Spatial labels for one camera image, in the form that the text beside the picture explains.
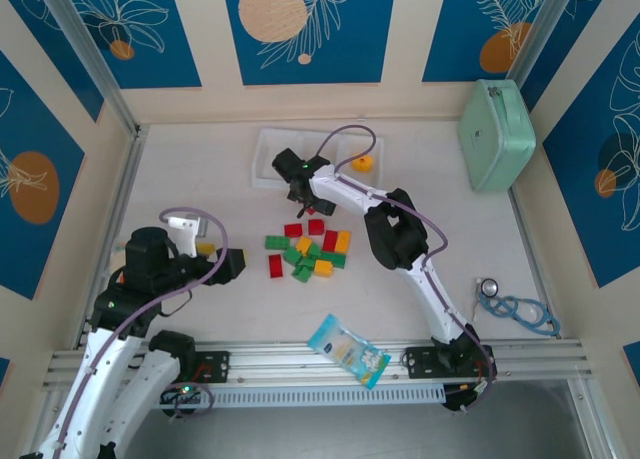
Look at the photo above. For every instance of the red lego brick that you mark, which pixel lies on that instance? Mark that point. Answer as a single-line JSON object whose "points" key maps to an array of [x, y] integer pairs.
{"points": [[330, 240], [316, 226], [275, 266], [293, 228], [311, 211]]}

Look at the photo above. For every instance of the aluminium corner post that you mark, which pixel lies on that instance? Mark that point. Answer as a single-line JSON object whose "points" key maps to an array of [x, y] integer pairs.
{"points": [[90, 54], [540, 34]]}

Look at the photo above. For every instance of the yellow round lego piece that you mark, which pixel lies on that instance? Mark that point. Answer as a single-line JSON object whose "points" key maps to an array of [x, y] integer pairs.
{"points": [[361, 163]]}

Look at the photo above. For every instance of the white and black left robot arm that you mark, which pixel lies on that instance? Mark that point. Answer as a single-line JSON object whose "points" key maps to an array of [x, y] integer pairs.
{"points": [[90, 374]]}

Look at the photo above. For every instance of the light blue wipes packet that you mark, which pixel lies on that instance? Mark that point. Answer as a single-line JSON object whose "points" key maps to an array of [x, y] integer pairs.
{"points": [[345, 351]]}

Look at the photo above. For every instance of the mint green zip case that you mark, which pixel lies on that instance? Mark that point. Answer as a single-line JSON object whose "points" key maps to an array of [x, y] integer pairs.
{"points": [[495, 139]]}

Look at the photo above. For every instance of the aluminium side rail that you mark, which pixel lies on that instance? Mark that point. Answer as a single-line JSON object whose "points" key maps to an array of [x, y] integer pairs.
{"points": [[530, 249], [125, 189]]}

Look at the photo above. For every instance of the blue floral wall poster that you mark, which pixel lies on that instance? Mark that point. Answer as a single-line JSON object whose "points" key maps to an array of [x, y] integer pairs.
{"points": [[350, 39], [600, 204], [165, 39], [450, 39], [50, 44], [30, 129], [560, 39]]}

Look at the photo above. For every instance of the black controller board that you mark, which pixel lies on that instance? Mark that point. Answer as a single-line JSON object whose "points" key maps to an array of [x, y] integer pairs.
{"points": [[457, 401], [182, 398]]}

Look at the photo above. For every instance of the white three-compartment tray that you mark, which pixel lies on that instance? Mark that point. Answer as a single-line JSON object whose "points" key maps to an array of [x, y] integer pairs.
{"points": [[265, 154]]}

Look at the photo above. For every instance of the long green lego brick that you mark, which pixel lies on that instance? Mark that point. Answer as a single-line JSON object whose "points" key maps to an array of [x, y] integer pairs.
{"points": [[276, 242]]}

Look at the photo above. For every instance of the blue stethoscope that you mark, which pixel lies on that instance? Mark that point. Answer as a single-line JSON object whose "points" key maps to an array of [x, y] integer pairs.
{"points": [[520, 314]]}

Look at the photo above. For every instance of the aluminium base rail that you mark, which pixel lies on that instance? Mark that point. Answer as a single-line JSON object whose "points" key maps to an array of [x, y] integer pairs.
{"points": [[270, 359]]}

